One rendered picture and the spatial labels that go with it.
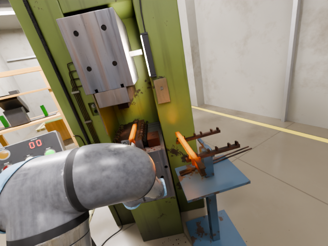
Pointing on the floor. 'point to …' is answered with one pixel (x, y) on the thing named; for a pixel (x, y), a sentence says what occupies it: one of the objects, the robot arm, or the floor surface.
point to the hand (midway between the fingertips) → (130, 143)
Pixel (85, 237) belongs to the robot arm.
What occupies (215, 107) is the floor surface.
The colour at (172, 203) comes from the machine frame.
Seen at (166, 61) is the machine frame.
